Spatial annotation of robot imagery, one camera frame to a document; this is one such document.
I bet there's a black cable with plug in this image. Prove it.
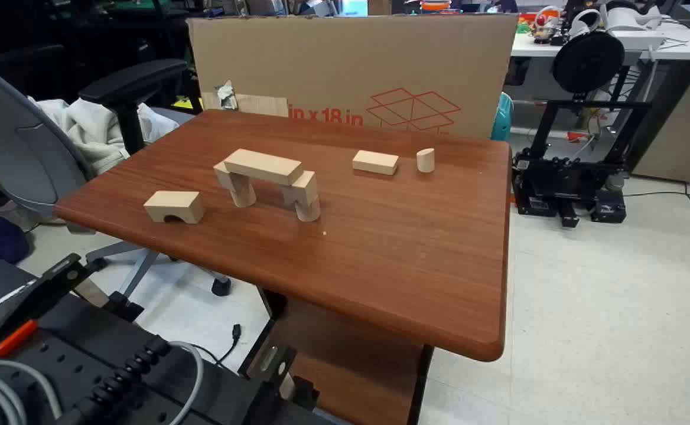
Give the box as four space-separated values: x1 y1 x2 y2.
201 320 246 367

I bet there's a short rectangular wooden block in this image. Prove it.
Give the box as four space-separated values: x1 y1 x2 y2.
349 149 402 178

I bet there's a large cardboard box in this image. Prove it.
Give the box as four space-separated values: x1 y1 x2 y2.
186 11 520 143

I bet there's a notched wooden pillar block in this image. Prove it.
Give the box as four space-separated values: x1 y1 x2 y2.
212 160 260 210
284 168 323 223

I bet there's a small rounded wooden block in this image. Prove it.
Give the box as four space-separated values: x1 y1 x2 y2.
414 145 437 174

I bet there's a black 3D printer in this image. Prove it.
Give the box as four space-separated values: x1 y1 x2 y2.
509 54 653 229

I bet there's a thin grey cable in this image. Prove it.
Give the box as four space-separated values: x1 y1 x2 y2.
164 341 207 425

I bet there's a wooden arch block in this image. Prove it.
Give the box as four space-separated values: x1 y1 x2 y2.
141 188 206 227

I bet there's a teal round object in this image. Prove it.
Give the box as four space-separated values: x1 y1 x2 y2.
492 90 515 143

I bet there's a light grey hoodie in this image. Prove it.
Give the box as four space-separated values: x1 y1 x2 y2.
28 95 182 177

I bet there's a black clamp with orange handle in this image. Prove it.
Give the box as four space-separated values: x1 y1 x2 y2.
0 253 98 361

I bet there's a long rectangular wooden block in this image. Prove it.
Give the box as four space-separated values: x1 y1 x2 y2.
222 145 303 188

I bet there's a grey office chair black armrest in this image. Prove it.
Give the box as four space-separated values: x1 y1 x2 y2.
0 52 235 299

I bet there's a crumpled clear plastic wrap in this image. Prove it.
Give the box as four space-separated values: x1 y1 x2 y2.
201 77 241 112

